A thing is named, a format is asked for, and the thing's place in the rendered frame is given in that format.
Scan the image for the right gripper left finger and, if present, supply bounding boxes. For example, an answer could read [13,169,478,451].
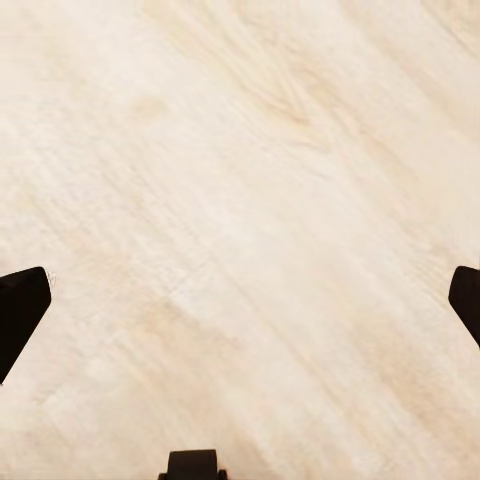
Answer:
[0,266,52,386]

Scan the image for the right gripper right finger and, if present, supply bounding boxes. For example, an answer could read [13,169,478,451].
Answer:
[448,265,480,347]

